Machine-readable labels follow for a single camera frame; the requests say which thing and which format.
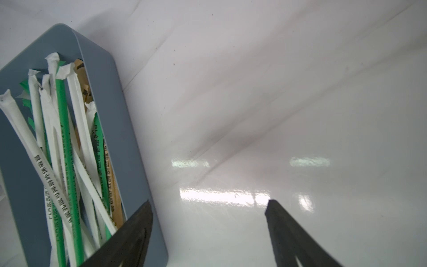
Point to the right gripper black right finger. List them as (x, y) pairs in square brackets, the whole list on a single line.
[(291, 244)]

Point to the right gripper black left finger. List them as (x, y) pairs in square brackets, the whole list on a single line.
[(128, 247)]

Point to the brown paper straw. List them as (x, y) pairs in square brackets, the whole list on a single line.
[(90, 109)]

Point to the green straw group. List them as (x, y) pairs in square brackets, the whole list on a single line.
[(100, 158), (70, 172)]

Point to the blue-grey storage tray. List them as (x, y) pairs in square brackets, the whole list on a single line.
[(22, 185)]

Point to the white straw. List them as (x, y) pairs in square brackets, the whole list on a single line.
[(85, 161), (38, 159)]

